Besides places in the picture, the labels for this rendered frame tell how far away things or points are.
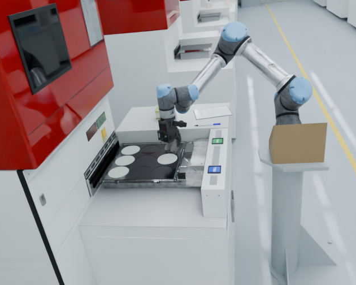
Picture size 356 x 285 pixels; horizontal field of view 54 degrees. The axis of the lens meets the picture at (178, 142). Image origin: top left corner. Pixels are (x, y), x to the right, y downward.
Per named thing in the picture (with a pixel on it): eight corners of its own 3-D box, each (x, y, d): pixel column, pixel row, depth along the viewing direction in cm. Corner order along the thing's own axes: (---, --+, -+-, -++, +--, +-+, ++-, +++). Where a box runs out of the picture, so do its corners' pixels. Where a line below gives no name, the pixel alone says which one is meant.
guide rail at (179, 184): (104, 188, 172) (103, 182, 171) (105, 185, 174) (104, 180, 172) (205, 188, 163) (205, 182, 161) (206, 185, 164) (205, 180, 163)
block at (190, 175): (186, 180, 159) (185, 175, 158) (186, 176, 162) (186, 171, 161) (203, 180, 158) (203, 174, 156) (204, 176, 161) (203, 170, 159)
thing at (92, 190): (89, 197, 162) (85, 179, 158) (118, 150, 200) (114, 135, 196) (93, 197, 162) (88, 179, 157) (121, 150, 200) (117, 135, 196)
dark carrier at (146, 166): (101, 180, 165) (101, 179, 164) (122, 145, 195) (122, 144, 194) (173, 180, 158) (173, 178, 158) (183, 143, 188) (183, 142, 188)
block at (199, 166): (187, 171, 166) (187, 165, 165) (189, 167, 169) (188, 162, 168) (204, 170, 165) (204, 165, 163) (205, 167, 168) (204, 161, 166)
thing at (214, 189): (203, 217, 144) (200, 189, 138) (212, 151, 192) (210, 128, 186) (226, 217, 142) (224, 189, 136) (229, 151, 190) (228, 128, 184)
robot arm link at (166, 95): (174, 86, 158) (156, 89, 157) (177, 108, 163) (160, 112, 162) (171, 81, 165) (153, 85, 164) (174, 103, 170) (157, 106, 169)
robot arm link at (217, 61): (221, 43, 195) (168, 107, 182) (225, 31, 185) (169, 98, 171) (238, 55, 194) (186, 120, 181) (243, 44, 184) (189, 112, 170)
